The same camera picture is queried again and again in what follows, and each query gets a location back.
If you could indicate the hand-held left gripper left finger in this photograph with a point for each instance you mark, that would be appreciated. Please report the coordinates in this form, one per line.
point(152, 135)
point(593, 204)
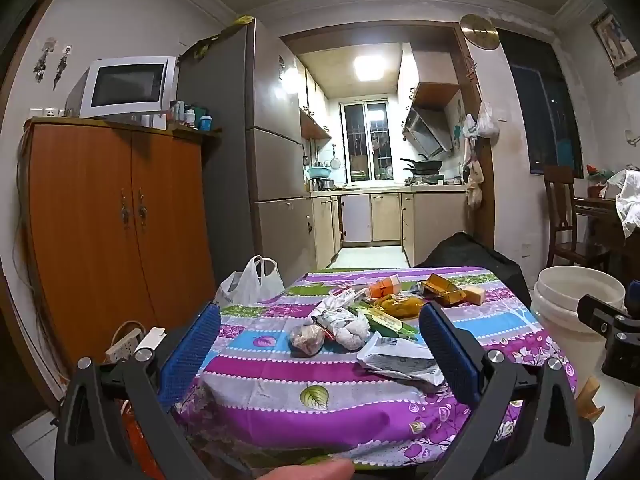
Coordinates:
point(192, 355)

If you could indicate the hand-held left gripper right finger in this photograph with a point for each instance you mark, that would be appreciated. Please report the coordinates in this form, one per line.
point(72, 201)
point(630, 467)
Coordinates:
point(450, 360)

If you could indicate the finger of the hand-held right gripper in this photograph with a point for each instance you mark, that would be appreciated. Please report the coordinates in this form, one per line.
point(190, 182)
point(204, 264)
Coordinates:
point(597, 312)

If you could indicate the white plastic bucket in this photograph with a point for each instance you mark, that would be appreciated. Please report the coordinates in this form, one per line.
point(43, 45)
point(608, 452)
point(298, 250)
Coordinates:
point(555, 310)

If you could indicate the black and white packet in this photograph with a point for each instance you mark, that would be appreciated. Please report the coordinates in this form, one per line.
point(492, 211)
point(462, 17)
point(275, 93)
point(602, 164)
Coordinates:
point(400, 360)

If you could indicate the yellow sponge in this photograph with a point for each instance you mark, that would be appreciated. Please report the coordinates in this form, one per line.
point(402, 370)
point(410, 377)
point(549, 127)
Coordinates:
point(475, 295)

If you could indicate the green white carton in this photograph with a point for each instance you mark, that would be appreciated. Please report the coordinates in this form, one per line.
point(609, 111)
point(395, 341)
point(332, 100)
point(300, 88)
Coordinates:
point(390, 324)

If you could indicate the gold box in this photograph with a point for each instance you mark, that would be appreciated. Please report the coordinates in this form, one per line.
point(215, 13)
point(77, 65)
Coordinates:
point(442, 290)

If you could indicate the yellow plastic bag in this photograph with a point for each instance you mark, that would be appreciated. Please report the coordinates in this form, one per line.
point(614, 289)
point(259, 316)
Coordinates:
point(400, 306)

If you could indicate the orange white packet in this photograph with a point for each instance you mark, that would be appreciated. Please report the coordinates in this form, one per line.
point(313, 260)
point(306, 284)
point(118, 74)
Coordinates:
point(382, 287)

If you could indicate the clear bag of white wads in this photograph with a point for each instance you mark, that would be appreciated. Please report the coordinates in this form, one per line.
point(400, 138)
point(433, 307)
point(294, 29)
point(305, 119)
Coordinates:
point(352, 336)

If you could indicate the clear bag brown contents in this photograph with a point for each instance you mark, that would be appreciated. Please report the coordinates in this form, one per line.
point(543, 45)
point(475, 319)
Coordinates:
point(307, 341)

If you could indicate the white wrapper red label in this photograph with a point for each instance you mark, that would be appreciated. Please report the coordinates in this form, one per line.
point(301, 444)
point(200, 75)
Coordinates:
point(342, 299)

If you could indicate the white packet black label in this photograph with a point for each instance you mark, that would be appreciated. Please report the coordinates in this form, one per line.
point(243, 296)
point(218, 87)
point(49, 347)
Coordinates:
point(332, 317)

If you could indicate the person's left hand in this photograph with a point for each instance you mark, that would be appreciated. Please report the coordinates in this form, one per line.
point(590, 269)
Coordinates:
point(310, 470)

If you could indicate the white charger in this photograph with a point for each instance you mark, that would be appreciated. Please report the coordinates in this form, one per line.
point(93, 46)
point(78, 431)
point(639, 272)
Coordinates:
point(150, 341)

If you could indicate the white power strip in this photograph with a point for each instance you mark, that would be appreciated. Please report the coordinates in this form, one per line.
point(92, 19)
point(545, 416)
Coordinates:
point(122, 347)

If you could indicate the dark wooden table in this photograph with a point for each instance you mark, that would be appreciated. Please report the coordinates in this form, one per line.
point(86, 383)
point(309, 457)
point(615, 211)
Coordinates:
point(600, 225)

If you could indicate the white plastic shopping bag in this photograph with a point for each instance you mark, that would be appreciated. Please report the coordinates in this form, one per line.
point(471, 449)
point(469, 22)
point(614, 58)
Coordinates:
point(247, 285)

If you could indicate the dark wooden chair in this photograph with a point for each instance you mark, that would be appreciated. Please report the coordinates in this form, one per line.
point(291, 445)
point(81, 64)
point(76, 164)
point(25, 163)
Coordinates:
point(562, 210)

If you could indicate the black cloth bundle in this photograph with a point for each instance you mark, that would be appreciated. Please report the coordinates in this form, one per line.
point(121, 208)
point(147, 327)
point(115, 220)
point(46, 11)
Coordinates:
point(470, 252)

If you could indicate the white crumpled cloth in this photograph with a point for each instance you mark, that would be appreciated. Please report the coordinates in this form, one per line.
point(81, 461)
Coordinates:
point(627, 200)

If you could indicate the beige kitchen base cabinets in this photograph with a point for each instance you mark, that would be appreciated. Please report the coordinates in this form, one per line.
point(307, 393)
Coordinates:
point(385, 217)

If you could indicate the hanging beige bag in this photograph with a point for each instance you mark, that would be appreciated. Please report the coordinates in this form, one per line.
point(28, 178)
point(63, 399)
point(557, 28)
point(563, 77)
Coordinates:
point(473, 185)

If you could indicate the wooden two-door cabinet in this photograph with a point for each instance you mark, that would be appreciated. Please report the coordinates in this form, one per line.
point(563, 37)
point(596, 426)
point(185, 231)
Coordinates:
point(90, 210)

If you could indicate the black wok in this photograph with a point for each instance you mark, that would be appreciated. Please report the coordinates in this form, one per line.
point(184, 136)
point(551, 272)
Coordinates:
point(425, 164)

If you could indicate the dark window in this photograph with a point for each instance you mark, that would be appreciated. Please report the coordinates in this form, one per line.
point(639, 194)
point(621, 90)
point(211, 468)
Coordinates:
point(540, 110)

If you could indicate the hanging white plastic bag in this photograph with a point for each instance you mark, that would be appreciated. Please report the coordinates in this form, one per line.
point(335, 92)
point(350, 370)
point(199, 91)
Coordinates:
point(486, 122)

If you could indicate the teal basin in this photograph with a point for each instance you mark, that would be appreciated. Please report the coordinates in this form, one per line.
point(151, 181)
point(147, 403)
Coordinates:
point(320, 172)

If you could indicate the steel range hood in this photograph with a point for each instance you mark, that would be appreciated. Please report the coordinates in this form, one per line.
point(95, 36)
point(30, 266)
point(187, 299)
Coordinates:
point(427, 130)

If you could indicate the teal lidded jar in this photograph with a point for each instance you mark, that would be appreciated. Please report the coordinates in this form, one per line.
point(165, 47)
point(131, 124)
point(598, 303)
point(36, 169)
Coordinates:
point(205, 122)

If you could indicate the grey refrigerator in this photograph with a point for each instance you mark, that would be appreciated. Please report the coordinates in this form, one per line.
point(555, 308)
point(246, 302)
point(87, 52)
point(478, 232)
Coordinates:
point(270, 135)

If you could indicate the barred kitchen window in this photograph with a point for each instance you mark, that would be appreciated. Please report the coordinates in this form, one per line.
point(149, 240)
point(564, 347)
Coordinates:
point(362, 140)

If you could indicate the white microwave oven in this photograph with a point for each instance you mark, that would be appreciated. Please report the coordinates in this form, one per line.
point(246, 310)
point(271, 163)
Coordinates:
point(125, 85)

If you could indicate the square ceiling light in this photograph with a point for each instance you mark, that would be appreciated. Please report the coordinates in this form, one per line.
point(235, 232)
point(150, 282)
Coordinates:
point(370, 66)

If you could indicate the hanging key bunch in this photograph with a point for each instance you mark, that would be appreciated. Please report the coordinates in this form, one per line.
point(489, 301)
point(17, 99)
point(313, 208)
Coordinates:
point(62, 66)
point(44, 60)

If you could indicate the framed wall picture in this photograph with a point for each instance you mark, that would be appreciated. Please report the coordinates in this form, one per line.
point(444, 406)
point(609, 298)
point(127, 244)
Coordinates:
point(615, 42)

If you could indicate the beige kitchen wall cabinets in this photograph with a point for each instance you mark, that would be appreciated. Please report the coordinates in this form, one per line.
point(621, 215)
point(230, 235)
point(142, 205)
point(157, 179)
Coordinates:
point(312, 105)

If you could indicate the gold round wall clock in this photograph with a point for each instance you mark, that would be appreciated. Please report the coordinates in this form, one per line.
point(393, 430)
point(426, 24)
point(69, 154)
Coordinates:
point(480, 31)

